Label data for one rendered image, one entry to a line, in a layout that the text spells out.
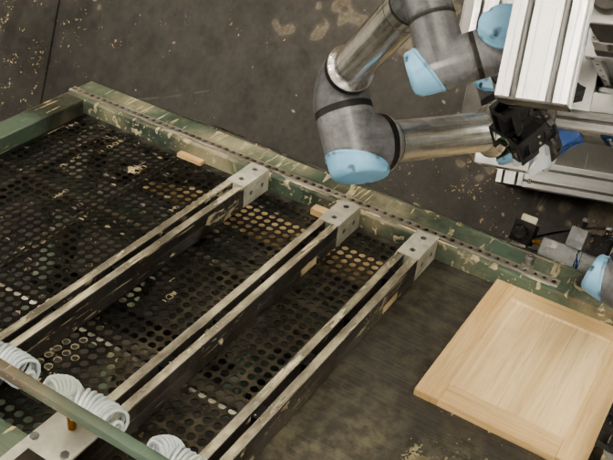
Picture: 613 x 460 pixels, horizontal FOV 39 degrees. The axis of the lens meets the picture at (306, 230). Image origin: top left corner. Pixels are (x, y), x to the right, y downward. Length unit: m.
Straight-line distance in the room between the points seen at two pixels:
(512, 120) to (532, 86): 0.32
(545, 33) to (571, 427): 1.02
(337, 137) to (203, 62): 2.12
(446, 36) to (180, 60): 2.54
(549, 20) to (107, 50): 3.07
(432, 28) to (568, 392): 0.96
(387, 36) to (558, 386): 0.92
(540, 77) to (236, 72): 2.61
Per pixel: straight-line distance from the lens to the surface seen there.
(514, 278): 2.23
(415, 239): 2.23
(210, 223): 2.28
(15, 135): 2.70
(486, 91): 1.92
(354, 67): 1.58
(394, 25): 1.43
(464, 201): 3.19
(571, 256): 2.37
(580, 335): 2.16
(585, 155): 2.92
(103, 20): 4.06
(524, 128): 1.45
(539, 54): 1.11
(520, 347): 2.06
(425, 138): 1.74
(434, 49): 1.33
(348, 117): 1.64
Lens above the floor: 3.09
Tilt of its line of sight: 66 degrees down
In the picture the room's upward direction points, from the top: 85 degrees counter-clockwise
